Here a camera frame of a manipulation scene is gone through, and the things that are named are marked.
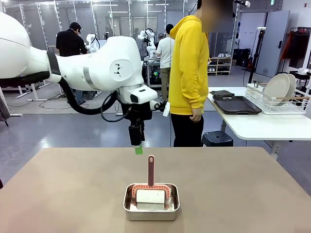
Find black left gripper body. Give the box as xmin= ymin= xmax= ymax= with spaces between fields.
xmin=121 ymin=101 xmax=153 ymax=127

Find beige round plate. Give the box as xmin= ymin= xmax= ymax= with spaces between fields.
xmin=263 ymin=74 xmax=291 ymax=107

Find person's right forearm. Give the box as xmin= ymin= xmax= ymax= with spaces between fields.
xmin=187 ymin=80 xmax=207 ymax=115

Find pink lint roller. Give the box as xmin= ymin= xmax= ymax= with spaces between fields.
xmin=131 ymin=154 xmax=172 ymax=211

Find metal cart with computer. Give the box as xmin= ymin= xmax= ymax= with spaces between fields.
xmin=145 ymin=55 xmax=171 ymax=88

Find person in white shirt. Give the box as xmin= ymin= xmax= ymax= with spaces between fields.
xmin=156 ymin=23 xmax=176 ymax=101

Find person in yellow hoodie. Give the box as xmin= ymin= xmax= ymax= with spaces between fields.
xmin=168 ymin=0 xmax=234 ymax=148

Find black metal stool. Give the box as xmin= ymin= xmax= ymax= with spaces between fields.
xmin=201 ymin=131 xmax=234 ymax=148

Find rectangular metal tray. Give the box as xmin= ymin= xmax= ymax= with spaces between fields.
xmin=122 ymin=183 xmax=181 ymax=221

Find dark folded cloth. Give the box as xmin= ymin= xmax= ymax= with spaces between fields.
xmin=210 ymin=89 xmax=235 ymax=98

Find white shoe shelf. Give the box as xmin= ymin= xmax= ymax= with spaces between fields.
xmin=207 ymin=56 xmax=233 ymax=76

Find man in black cap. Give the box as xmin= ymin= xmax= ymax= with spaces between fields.
xmin=55 ymin=22 xmax=88 ymax=105

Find white workbench table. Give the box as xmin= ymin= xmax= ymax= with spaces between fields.
xmin=0 ymin=77 xmax=53 ymax=101

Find white side table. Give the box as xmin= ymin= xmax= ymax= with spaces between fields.
xmin=206 ymin=86 xmax=311 ymax=161

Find black equipment cases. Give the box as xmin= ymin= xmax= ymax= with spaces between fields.
xmin=233 ymin=48 xmax=251 ymax=67

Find black tripod with light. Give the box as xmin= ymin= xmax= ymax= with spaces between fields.
xmin=247 ymin=27 xmax=267 ymax=84

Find grey door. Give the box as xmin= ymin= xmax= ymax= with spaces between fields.
xmin=256 ymin=10 xmax=291 ymax=78

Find black utility cart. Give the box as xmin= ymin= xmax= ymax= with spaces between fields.
xmin=289 ymin=69 xmax=311 ymax=89

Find coat rack with clothes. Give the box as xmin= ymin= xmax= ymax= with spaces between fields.
xmin=281 ymin=26 xmax=311 ymax=73

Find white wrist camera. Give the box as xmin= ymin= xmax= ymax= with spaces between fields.
xmin=150 ymin=99 xmax=171 ymax=118

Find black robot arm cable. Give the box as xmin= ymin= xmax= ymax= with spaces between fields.
xmin=57 ymin=77 xmax=132 ymax=122

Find white wire dish rack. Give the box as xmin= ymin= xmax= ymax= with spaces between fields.
xmin=244 ymin=83 xmax=308 ymax=115

